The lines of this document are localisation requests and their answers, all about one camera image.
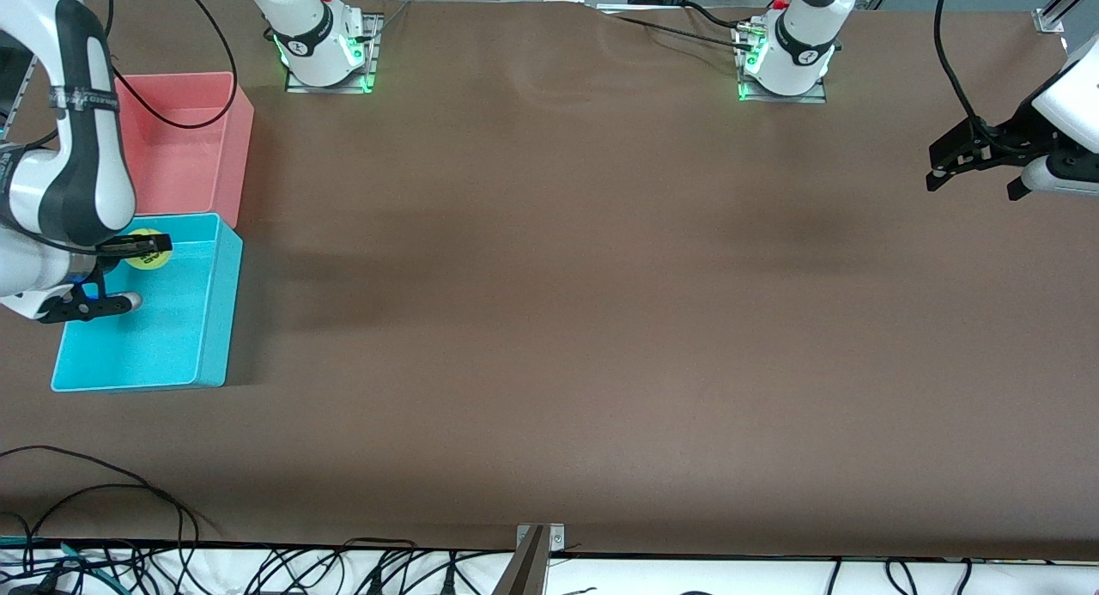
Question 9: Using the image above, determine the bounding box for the yellow tennis ball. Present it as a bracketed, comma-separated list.
[126, 228, 173, 270]

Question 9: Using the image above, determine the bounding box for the blue plastic bin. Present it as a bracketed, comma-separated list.
[51, 213, 244, 393]

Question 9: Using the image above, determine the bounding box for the pink plastic bin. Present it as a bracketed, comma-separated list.
[116, 71, 255, 229]

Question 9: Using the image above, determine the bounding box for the aluminium corner profile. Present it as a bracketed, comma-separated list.
[1035, 0, 1099, 34]

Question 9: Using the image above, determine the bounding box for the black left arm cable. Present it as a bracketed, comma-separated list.
[934, 0, 1044, 154]

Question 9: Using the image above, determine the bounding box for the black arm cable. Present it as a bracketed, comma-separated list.
[934, 0, 1044, 154]
[110, 0, 239, 131]

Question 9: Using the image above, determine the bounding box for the long black cable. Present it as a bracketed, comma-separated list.
[0, 445, 203, 549]
[21, 483, 188, 549]

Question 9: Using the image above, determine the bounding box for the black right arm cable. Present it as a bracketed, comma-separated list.
[110, 0, 239, 131]

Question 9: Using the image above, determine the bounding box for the black base cable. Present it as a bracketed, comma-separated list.
[614, 15, 761, 52]
[683, 1, 756, 31]

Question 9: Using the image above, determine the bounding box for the teal cable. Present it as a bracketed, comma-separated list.
[0, 535, 117, 583]

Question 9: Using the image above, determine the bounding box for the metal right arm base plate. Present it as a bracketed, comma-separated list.
[285, 14, 380, 94]

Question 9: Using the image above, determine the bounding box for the dark camera stand pole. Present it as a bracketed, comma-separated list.
[491, 526, 550, 595]

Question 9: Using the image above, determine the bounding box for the metal table bracket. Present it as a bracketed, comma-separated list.
[516, 524, 567, 555]

